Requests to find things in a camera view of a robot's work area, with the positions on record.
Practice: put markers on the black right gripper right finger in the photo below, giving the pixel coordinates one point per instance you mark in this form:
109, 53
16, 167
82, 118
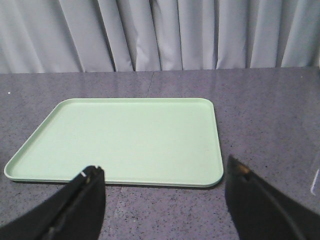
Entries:
261, 212

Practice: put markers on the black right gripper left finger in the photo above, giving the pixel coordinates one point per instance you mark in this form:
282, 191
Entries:
75, 212

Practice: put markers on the clear plastic container edge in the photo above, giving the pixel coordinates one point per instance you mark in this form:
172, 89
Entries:
315, 185

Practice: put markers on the light green serving tray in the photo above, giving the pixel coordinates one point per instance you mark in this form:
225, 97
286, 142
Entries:
137, 141

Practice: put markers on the grey pleated curtain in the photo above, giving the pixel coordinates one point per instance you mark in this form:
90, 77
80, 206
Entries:
62, 36

